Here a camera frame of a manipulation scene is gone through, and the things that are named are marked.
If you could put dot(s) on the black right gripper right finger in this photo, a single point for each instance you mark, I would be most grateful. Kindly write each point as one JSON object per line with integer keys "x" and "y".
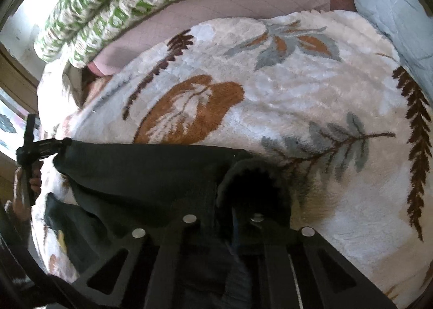
{"x": 300, "y": 269}

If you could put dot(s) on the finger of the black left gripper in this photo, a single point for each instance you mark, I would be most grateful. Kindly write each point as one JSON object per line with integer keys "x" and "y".
{"x": 46, "y": 148}

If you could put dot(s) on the person's left hand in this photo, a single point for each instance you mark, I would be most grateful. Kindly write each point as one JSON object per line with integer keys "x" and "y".
{"x": 19, "y": 207}

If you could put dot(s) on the black pants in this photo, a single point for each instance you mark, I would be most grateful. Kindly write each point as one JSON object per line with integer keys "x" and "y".
{"x": 120, "y": 187}

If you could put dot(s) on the leaf pattern fleece blanket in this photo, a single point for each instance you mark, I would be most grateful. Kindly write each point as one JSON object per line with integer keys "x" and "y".
{"x": 323, "y": 94}

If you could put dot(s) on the light blue pillow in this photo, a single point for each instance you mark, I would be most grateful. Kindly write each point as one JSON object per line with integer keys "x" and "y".
{"x": 408, "y": 26}

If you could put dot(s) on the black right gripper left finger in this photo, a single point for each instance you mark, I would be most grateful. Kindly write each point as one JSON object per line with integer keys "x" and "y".
{"x": 147, "y": 268}

